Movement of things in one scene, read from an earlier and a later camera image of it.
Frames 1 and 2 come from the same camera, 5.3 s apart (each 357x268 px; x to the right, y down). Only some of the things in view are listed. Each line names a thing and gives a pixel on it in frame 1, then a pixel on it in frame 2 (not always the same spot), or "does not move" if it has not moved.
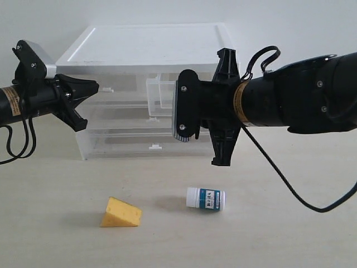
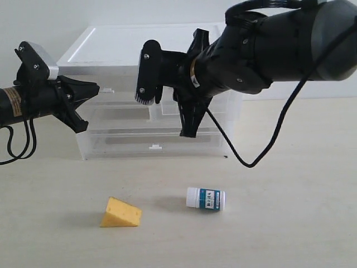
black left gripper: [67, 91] does not move
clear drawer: [118, 90] does not move
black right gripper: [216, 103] -> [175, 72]
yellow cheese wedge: [120, 213] does not move
